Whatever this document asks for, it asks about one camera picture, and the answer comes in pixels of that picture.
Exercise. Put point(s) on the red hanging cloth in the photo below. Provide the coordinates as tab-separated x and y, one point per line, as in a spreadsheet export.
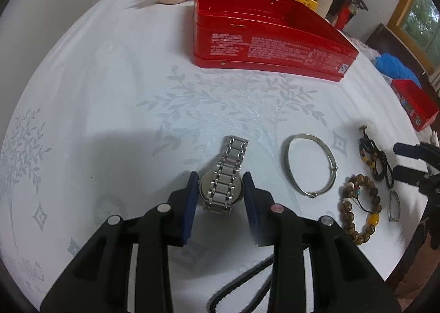
343	17

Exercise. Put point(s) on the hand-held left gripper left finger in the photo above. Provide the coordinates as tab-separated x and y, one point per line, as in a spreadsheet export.
190	210

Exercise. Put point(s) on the blue knit cloth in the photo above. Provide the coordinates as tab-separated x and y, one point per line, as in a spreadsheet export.
395	67

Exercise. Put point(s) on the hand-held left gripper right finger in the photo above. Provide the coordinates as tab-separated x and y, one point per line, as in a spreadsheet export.
252	216

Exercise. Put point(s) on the long red tin box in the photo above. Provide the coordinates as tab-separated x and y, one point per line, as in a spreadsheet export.
257	48

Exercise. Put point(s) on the floral bedding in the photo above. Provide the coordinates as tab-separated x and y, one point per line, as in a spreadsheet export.
371	55

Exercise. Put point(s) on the silver metal watch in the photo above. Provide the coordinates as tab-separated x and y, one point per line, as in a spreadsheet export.
223	189

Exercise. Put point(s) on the narrow wooden-framed window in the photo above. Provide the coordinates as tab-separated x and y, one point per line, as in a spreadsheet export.
422	24

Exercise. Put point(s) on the dark wooden headboard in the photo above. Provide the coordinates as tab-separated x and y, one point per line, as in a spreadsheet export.
385	38

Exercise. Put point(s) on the small red printed box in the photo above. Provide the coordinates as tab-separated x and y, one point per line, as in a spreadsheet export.
419	107

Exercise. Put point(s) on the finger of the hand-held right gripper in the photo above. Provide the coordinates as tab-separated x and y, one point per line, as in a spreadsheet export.
407	150
407	175

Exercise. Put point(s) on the white patterned tablecloth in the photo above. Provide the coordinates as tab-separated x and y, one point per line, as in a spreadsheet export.
120	93

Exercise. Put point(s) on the white soft item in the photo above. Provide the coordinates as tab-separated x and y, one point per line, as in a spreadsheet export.
436	137

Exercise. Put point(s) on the plain silver bangle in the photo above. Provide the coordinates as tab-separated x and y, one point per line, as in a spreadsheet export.
286	159

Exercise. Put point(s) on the silver bangle with ball clasp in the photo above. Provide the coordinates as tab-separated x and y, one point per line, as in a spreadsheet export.
390	211

